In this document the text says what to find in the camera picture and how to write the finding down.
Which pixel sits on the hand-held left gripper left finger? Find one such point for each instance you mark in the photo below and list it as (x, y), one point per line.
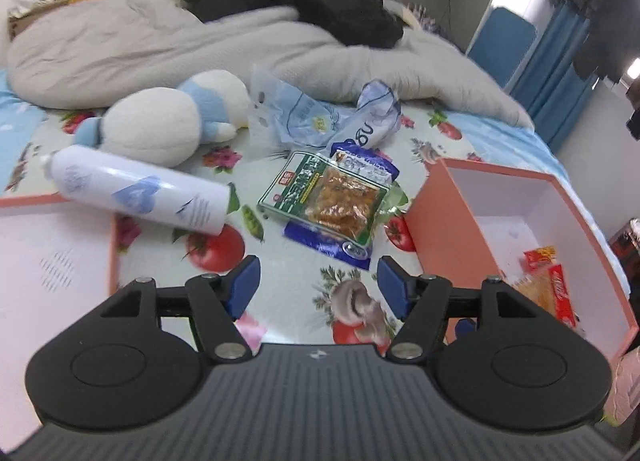
(245, 286)

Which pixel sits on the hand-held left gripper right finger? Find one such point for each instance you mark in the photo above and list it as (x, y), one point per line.
(392, 286)

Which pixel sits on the green snack packet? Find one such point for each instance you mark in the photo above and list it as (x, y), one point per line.
(300, 181)

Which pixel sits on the orange snack packet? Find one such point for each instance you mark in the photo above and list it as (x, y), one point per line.
(532, 291)

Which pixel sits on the pink cardboard box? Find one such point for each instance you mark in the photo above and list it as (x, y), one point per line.
(510, 201)

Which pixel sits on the small red snack packet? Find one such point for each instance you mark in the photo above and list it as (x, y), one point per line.
(540, 258)

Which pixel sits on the long red snack packet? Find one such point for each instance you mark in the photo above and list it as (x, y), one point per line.
(562, 291)

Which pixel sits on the fruit print tablecloth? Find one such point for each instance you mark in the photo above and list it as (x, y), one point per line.
(300, 301)

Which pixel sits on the dark blue snack packet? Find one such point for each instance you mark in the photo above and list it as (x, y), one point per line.
(325, 243)

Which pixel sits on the white spray bottle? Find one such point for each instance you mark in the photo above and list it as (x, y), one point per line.
(135, 191)

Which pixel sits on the blue and white plastic bag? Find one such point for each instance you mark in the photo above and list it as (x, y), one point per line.
(372, 116)

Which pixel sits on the clear zip bag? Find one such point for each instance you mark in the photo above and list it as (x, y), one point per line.
(300, 116)

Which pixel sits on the light blue bedsheet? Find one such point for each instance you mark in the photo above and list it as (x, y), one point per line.
(500, 141)

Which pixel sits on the white and blue plush toy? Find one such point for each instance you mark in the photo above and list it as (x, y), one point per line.
(150, 126)

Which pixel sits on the pink box lid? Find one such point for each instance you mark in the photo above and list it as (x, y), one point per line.
(50, 291)

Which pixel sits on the dark red object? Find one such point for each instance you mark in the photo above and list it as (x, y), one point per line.
(627, 246)

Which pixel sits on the person's light trousers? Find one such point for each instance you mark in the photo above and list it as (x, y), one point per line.
(625, 386)

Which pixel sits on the grey duvet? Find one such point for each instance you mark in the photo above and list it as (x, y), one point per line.
(150, 51)

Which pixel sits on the blue curtain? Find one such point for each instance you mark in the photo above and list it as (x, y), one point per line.
(550, 71)

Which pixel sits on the blue chair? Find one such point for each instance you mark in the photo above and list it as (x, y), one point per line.
(500, 41)

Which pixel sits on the black clothes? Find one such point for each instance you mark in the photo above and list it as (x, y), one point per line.
(325, 6)

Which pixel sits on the dark hanging clothes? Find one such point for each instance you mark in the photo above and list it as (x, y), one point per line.
(600, 16)

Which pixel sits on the brown cardboard box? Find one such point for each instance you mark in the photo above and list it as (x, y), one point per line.
(17, 23)

